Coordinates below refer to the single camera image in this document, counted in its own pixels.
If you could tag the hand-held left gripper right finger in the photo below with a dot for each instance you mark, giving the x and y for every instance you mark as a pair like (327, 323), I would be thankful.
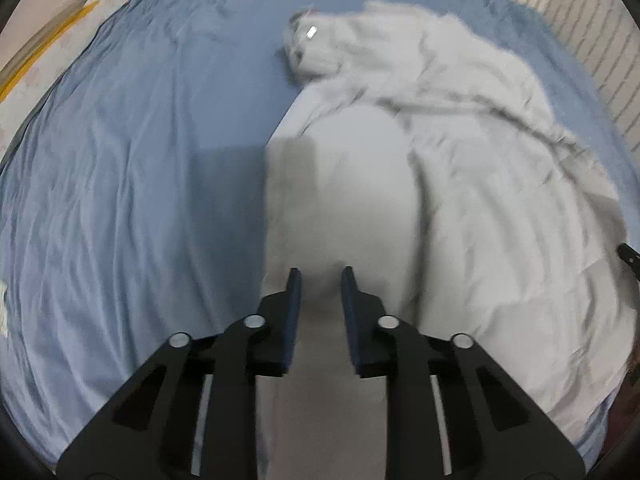
(350, 310)

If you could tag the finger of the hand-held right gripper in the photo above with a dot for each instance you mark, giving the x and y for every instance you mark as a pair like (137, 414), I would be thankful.
(629, 256)

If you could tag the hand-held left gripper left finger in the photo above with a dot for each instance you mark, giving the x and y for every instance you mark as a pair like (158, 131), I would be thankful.
(294, 310)

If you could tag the blue bed blanket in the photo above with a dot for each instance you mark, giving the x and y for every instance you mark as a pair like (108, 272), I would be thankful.
(125, 160)

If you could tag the white paper tag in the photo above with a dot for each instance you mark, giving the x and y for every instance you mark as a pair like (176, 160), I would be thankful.
(3, 310)

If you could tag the yellow tape strip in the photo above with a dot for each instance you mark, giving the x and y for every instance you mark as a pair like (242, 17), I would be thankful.
(50, 47)

